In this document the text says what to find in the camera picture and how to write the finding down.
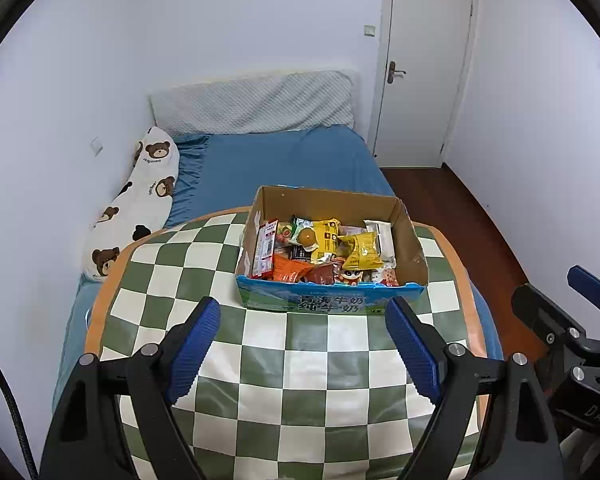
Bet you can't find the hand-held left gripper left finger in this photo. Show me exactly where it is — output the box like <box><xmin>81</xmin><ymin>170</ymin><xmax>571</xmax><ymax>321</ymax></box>
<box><xmin>39</xmin><ymin>296</ymin><xmax>222</xmax><ymax>480</ymax></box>

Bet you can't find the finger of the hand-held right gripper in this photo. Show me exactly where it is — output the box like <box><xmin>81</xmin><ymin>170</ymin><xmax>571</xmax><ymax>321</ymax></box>
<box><xmin>566</xmin><ymin>265</ymin><xmax>600</xmax><ymax>313</ymax></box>
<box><xmin>511</xmin><ymin>284</ymin><xmax>588</xmax><ymax>348</ymax></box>

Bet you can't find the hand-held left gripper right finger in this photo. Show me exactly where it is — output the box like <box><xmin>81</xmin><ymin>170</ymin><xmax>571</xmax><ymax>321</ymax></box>
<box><xmin>385</xmin><ymin>296</ymin><xmax>566</xmax><ymax>480</ymax></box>

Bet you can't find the cardboard box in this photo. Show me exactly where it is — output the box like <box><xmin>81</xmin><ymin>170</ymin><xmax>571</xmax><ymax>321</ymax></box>
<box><xmin>235</xmin><ymin>185</ymin><xmax>430</xmax><ymax>316</ymax></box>

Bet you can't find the white snack packet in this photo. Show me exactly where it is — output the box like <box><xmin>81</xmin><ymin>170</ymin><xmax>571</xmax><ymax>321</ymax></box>
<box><xmin>364</xmin><ymin>219</ymin><xmax>397</xmax><ymax>268</ymax></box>

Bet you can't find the green candy packet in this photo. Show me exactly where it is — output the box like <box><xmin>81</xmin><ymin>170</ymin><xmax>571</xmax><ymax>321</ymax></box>
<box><xmin>289</xmin><ymin>216</ymin><xmax>315</xmax><ymax>241</ymax></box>

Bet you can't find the pile of mixed snacks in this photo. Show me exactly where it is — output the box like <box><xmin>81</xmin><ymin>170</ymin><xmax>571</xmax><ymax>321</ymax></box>
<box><xmin>250</xmin><ymin>215</ymin><xmax>401</xmax><ymax>288</ymax></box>

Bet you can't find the green white checkered mat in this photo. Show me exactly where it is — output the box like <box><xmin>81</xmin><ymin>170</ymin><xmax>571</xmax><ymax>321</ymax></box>
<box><xmin>84</xmin><ymin>205</ymin><xmax>491</xmax><ymax>480</ymax></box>

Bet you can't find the orange snack packet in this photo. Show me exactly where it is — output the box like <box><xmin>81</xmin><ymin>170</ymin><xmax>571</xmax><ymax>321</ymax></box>
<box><xmin>271</xmin><ymin>254</ymin><xmax>313</xmax><ymax>283</ymax></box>

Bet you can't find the yellow snack packet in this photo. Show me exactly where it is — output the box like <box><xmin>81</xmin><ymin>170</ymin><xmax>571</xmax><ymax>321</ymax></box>
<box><xmin>310</xmin><ymin>219</ymin><xmax>343</xmax><ymax>263</ymax></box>

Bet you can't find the bear print pillow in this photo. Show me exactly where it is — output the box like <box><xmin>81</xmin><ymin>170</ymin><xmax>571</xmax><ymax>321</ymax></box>
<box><xmin>81</xmin><ymin>126</ymin><xmax>181</xmax><ymax>281</ymax></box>

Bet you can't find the blue bed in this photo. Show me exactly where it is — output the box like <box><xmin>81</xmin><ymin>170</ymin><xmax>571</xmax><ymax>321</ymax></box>
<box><xmin>52</xmin><ymin>125</ymin><xmax>503</xmax><ymax>411</ymax></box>

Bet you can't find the white headboard cushion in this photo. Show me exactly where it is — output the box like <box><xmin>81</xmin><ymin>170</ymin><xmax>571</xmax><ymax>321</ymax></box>
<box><xmin>147</xmin><ymin>70</ymin><xmax>356</xmax><ymax>137</ymax></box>

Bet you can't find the white door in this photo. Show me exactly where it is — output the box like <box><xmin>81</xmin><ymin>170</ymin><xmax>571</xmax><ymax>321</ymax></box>
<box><xmin>367</xmin><ymin>0</ymin><xmax>478</xmax><ymax>170</ymax></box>

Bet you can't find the black cable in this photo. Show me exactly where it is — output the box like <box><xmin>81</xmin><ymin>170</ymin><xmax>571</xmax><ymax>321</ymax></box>
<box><xmin>0</xmin><ymin>332</ymin><xmax>38</xmax><ymax>480</ymax></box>

